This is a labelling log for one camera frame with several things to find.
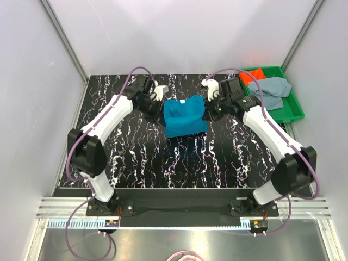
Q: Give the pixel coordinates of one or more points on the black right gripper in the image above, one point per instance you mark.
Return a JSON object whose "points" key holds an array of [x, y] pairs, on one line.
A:
{"points": [[209, 115]]}

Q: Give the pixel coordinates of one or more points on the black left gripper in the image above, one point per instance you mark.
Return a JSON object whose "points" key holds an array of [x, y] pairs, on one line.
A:
{"points": [[155, 116]]}

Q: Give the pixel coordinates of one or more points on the blue t shirt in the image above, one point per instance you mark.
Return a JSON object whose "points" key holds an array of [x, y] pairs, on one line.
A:
{"points": [[184, 117]]}

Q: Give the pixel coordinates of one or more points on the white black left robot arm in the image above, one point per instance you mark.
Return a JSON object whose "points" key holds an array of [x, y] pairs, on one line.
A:
{"points": [[86, 157]]}

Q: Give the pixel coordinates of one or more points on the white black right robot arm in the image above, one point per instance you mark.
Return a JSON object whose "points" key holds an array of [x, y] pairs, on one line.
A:
{"points": [[295, 164]]}

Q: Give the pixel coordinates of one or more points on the orange t shirt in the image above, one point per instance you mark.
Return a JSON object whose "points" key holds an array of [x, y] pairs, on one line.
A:
{"points": [[258, 74]]}

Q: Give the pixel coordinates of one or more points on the grey t shirt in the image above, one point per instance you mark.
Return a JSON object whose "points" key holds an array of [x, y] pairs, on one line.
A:
{"points": [[274, 90]]}

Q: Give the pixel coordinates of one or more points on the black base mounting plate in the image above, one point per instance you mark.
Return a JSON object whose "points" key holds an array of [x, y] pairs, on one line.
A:
{"points": [[135, 206]]}

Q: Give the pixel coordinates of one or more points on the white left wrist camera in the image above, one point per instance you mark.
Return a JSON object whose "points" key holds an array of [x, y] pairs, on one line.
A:
{"points": [[158, 92]]}

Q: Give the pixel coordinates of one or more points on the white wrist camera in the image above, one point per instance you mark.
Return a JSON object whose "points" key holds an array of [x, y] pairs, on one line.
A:
{"points": [[158, 92], [213, 88]]}

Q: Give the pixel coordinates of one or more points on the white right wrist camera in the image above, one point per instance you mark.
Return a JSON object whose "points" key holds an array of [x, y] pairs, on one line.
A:
{"points": [[213, 88]]}

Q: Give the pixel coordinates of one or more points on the aluminium frame rail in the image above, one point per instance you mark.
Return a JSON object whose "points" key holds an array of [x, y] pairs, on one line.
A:
{"points": [[62, 207]]}

